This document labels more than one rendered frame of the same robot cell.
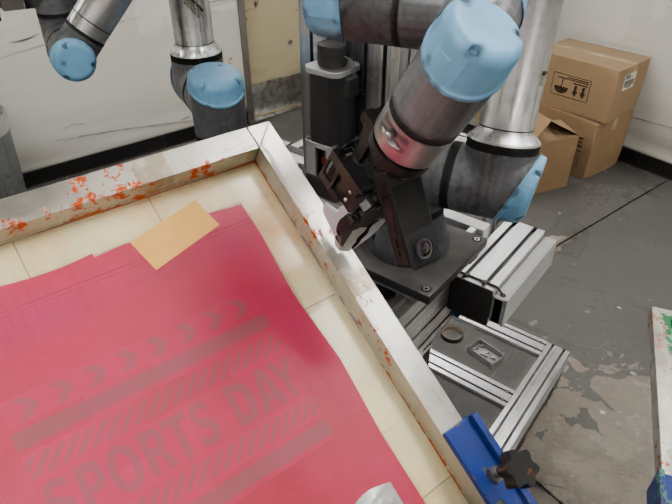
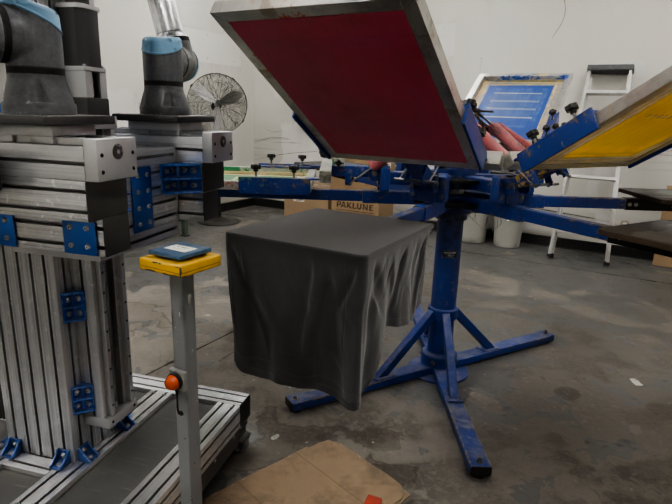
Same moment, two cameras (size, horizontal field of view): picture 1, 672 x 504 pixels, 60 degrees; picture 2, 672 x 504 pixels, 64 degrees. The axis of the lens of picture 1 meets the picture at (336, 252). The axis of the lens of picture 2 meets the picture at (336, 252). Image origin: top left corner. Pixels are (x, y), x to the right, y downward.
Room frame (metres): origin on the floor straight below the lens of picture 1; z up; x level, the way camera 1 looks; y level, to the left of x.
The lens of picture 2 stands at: (1.06, 1.66, 1.29)
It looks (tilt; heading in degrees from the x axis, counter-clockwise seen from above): 15 degrees down; 248
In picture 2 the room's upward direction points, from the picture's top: 2 degrees clockwise
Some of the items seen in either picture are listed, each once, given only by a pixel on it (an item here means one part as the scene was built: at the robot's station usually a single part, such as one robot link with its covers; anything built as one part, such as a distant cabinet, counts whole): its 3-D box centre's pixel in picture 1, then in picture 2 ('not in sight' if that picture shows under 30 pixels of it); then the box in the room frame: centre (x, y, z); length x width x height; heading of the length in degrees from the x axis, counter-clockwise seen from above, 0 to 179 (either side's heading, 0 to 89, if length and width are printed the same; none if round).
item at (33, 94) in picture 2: not in sight; (38, 91); (1.21, 0.25, 1.31); 0.15 x 0.15 x 0.10
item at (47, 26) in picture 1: (65, 41); not in sight; (1.20, 0.54, 1.56); 0.11 x 0.08 x 0.11; 27
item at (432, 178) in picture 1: (419, 166); (163, 58); (0.91, -0.14, 1.42); 0.13 x 0.12 x 0.14; 66
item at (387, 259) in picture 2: not in sight; (395, 307); (0.34, 0.37, 0.74); 0.46 x 0.04 x 0.42; 38
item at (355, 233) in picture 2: not in sight; (335, 227); (0.47, 0.21, 0.95); 0.48 x 0.44 x 0.01; 38
